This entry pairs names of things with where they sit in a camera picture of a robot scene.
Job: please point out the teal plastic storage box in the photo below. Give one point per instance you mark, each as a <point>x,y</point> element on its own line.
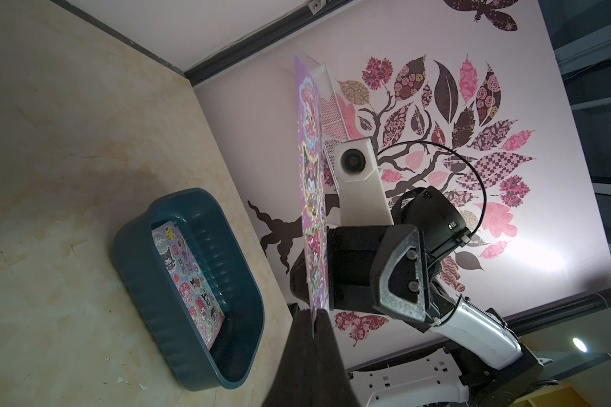
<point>202,222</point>

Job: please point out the white wire basket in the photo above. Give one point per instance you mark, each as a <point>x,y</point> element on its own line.
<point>333,127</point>

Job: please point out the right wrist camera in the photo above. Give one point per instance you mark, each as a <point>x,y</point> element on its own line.
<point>362,200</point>

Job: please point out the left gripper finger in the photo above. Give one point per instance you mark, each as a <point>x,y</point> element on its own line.
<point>311,370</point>

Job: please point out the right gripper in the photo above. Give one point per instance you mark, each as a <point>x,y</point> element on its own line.
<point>374,270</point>

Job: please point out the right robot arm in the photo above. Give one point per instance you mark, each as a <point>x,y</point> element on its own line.
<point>485,365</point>

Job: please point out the remaining sticker sheet in box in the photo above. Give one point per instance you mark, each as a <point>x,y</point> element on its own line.
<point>189,280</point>

